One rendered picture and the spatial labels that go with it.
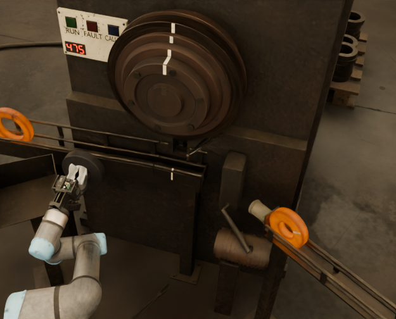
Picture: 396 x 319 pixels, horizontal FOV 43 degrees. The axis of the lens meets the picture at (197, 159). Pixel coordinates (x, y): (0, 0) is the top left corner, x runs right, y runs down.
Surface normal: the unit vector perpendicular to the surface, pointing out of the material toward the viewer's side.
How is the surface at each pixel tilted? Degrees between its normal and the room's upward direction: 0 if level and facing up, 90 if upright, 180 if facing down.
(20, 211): 5
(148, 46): 35
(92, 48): 90
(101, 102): 0
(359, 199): 0
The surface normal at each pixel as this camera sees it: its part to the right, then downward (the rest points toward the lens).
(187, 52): 0.18, -0.24
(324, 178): 0.04, -0.71
